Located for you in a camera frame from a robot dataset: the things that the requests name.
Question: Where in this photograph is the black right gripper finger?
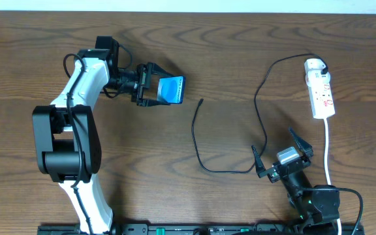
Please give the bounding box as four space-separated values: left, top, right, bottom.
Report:
251 145 266 178
289 127 314 157

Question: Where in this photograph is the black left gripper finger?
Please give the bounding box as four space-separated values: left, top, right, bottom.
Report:
138 98 170 107
148 63 174 78

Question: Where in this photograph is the blue Galaxy smartphone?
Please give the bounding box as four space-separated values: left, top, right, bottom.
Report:
157 76 186 104

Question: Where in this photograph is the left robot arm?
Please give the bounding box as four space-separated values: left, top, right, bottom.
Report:
32 36 173 234

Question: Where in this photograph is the white USB charger plug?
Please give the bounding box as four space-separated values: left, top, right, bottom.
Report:
305 70 331 87

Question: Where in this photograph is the white power strip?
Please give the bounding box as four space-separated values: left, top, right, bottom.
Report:
304 58 336 119

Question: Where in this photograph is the white power strip cord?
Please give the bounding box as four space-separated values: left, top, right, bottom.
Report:
323 117 343 235

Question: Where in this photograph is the black USB charging cable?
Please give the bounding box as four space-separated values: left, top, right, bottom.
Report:
191 53 329 174

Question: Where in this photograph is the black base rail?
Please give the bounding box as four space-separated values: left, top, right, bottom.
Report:
37 223 365 235

